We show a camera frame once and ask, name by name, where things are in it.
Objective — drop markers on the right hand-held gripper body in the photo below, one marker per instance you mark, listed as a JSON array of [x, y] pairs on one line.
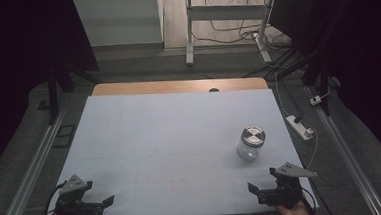
[[283, 190]]

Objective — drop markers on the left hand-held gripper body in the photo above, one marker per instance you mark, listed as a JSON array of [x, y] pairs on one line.
[[73, 200]]

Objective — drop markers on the clear glass jar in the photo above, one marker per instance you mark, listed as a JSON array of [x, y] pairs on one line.
[[247, 153]]

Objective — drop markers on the silver metal jar lid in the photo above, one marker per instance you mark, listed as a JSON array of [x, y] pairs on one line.
[[253, 136]]

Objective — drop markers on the person's right hand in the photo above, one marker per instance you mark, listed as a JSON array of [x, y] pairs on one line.
[[295, 214]]

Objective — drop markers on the white power strip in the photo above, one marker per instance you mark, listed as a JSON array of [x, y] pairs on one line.
[[299, 127]]

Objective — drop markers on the small white adapter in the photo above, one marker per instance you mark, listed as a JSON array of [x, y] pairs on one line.
[[315, 100]]

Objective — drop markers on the black metal stand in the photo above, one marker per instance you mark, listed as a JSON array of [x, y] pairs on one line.
[[53, 96]]

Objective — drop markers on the wooden table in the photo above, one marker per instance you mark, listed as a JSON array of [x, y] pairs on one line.
[[164, 87]]

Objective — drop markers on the dark curtain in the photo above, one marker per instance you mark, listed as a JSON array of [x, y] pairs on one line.
[[361, 43], [15, 64]]

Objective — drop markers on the grey metal floor rail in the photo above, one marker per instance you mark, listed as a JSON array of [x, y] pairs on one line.
[[32, 170], [348, 158]]

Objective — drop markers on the white desk frame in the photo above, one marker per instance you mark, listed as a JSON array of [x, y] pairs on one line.
[[226, 12]]

